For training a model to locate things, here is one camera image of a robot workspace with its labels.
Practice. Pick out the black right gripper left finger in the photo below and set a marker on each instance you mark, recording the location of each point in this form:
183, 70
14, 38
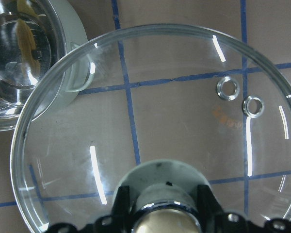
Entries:
123, 210

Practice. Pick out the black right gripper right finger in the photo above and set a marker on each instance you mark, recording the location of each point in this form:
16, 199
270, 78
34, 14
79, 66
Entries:
208, 208

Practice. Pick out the glass pot lid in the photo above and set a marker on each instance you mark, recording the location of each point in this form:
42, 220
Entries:
162, 108

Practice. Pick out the pale green cooking pot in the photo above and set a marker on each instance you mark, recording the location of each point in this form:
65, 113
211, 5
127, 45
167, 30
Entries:
34, 35

